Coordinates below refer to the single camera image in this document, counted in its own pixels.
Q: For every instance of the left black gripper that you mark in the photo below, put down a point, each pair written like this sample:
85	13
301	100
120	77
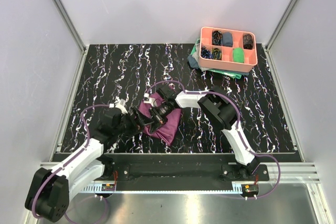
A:
134	127

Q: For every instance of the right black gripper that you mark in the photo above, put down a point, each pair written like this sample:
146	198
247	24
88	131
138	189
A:
159	120

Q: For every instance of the purple cloth napkin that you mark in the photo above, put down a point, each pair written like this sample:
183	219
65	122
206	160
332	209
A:
168	131

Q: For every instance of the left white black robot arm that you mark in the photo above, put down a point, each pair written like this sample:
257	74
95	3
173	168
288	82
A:
51	190

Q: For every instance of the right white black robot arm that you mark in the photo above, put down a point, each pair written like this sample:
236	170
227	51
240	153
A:
222	113

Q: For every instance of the blue rolled napkin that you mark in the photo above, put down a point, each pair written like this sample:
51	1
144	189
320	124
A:
227	39

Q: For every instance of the green rolled napkin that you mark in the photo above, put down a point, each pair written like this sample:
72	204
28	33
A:
238	55

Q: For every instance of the dark patterned rolled napkin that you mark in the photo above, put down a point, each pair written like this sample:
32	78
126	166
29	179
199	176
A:
248	42

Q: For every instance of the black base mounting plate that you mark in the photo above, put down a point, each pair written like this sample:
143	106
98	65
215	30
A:
224	166

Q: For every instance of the stack of folded cloths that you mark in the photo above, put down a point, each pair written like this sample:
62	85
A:
194	59

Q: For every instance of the colourful band bundle left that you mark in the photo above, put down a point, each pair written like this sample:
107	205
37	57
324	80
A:
205	53

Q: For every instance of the colourful band bundle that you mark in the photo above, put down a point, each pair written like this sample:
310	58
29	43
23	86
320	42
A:
217	38
216	54
205	53

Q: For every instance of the colourful band bundle middle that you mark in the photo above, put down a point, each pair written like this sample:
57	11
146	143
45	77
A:
216	54

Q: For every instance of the colourful band bundle top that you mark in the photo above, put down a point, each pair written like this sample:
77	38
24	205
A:
217	38

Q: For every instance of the pink compartment tray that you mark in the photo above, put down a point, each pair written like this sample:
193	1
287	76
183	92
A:
226	63

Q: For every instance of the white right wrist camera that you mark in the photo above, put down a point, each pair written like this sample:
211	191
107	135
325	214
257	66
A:
149	100

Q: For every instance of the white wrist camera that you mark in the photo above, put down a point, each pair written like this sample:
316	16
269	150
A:
149	100
119	104

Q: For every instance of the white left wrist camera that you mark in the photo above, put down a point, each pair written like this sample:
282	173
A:
119	104

